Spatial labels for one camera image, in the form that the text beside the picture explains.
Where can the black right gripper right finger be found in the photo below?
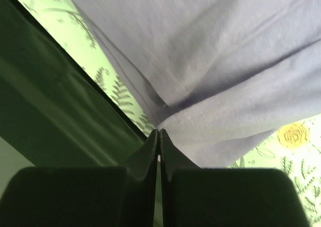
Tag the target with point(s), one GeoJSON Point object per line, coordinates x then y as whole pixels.
{"type": "Point", "coordinates": [194, 196]}

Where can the purple t shirt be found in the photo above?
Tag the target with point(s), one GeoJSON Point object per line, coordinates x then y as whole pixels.
{"type": "Point", "coordinates": [220, 76]}

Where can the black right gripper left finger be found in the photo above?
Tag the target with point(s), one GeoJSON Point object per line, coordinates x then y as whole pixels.
{"type": "Point", "coordinates": [94, 196]}

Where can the floral table mat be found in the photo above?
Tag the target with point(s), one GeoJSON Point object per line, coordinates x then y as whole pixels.
{"type": "Point", "coordinates": [294, 149]}

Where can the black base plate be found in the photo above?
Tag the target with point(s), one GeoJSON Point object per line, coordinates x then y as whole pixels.
{"type": "Point", "coordinates": [52, 112]}

